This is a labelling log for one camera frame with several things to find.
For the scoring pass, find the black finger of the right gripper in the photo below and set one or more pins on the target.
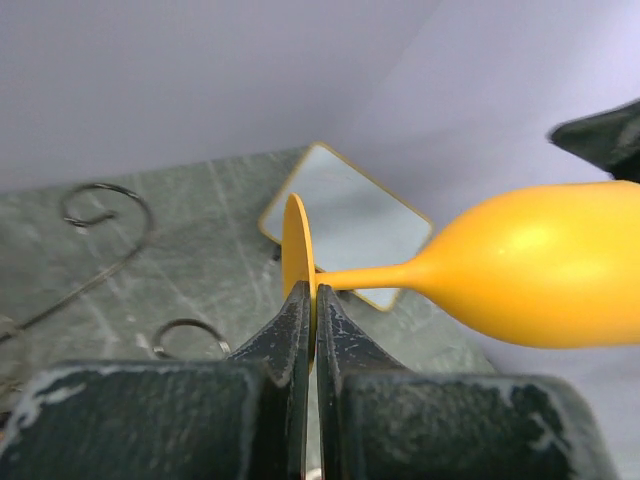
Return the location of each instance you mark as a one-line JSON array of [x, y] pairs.
[[608, 140]]

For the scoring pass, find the white board yellow rim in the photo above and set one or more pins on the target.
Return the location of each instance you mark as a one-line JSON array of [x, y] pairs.
[[355, 222]]

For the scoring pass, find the copper wire glass rack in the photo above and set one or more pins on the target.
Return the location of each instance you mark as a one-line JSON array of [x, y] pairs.
[[17, 330]]

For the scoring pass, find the orange plastic wine glass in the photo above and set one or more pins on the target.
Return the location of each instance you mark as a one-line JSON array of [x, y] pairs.
[[548, 266]]

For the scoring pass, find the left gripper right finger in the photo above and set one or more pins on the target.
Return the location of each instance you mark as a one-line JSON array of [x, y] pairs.
[[381, 420]]

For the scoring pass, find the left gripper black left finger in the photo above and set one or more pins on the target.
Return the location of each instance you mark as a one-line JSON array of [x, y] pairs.
[[243, 417]]

